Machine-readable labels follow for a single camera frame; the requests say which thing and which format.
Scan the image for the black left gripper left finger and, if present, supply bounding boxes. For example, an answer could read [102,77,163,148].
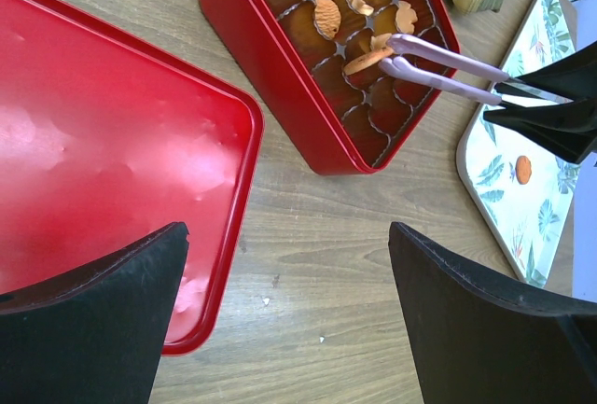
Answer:
[1,222,189,403]

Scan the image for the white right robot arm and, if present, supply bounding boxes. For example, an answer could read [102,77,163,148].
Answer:
[484,43,596,302]

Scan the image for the orange round cookie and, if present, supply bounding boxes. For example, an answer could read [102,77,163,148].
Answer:
[515,155,532,185]
[313,0,341,40]
[395,0,418,35]

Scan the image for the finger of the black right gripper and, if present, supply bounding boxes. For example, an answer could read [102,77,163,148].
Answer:
[507,42,596,101]
[483,99,596,164]

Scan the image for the red cookie box with tray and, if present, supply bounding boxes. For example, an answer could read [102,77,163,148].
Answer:
[199,0,459,175]

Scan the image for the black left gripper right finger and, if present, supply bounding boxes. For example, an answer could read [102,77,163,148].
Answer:
[389,222,596,403]

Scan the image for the pink tongs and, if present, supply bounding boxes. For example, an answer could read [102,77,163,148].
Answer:
[378,33,575,107]

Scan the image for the orange flower cookie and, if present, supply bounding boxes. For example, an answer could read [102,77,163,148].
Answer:
[346,0,375,17]
[343,46,395,76]
[370,33,393,51]

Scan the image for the red box lid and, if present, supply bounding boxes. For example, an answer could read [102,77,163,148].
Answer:
[1,0,263,355]

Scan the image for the floral serving tray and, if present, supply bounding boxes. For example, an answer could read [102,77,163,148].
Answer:
[456,0,579,287]

